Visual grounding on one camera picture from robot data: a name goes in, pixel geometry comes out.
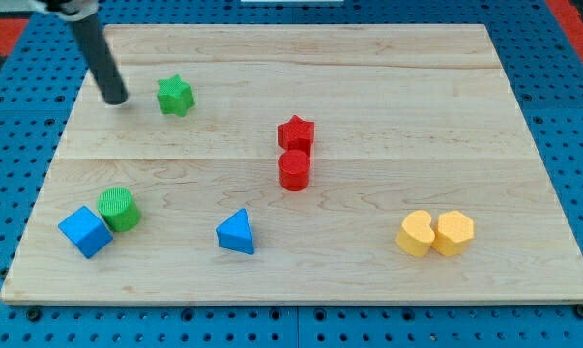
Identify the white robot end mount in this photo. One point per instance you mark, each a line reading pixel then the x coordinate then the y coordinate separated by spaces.
pixel 68 10

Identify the yellow heart block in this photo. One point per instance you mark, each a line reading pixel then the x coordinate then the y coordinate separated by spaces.
pixel 415 235

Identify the red star block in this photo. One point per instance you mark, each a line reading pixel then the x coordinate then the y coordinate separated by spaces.
pixel 296 134

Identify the light wooden board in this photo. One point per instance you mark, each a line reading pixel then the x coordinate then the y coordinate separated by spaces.
pixel 407 117

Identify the blue cube block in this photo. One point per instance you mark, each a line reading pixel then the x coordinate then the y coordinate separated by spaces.
pixel 86 231

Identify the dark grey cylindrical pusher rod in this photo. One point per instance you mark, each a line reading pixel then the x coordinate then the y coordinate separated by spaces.
pixel 93 45

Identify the green cylinder block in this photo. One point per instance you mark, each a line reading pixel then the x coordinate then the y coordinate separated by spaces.
pixel 118 209

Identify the blue triangle block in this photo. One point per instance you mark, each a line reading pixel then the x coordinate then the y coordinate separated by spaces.
pixel 235 233

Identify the green star block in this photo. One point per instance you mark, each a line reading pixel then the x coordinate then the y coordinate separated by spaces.
pixel 175 96

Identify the yellow hexagon block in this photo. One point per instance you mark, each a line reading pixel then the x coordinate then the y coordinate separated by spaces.
pixel 454 231

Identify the red cylinder block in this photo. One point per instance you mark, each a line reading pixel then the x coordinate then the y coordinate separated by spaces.
pixel 294 168

